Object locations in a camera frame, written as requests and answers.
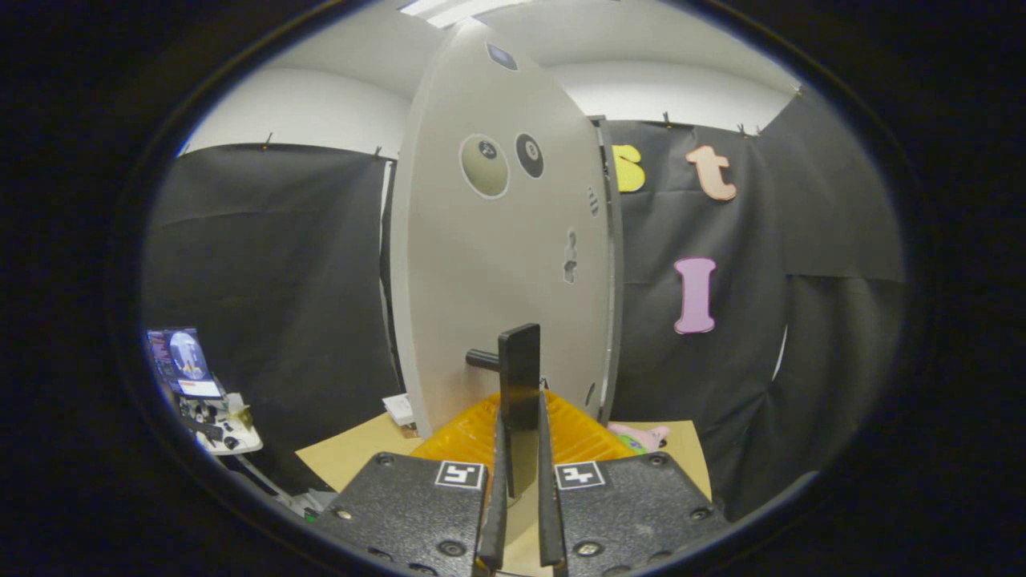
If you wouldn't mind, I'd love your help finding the dark grey shoe cabinet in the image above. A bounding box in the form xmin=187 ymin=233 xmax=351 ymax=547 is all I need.
xmin=592 ymin=116 xmax=628 ymax=426

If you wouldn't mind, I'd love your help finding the black backdrop cloth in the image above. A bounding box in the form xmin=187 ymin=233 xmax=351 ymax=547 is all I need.
xmin=143 ymin=84 xmax=907 ymax=522

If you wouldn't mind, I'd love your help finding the light grey shoe cabinet door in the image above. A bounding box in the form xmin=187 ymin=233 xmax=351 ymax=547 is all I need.
xmin=390 ymin=18 xmax=614 ymax=498

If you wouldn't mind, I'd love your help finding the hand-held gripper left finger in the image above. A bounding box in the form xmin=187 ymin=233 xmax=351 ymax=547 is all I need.
xmin=314 ymin=393 xmax=510 ymax=577

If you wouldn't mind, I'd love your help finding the long ceiling light panel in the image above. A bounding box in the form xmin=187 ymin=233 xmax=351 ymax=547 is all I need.
xmin=398 ymin=0 xmax=530 ymax=29

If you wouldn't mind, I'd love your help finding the computer screen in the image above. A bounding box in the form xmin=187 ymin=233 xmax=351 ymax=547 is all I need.
xmin=147 ymin=327 xmax=224 ymax=399

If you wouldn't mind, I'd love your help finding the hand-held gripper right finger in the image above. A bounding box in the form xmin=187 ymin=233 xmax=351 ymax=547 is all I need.
xmin=535 ymin=390 xmax=732 ymax=577

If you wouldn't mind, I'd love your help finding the pink and green plush toy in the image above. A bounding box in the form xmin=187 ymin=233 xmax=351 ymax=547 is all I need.
xmin=607 ymin=422 xmax=671 ymax=456

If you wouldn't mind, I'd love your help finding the white book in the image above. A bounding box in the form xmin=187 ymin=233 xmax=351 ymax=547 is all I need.
xmin=382 ymin=393 xmax=418 ymax=428

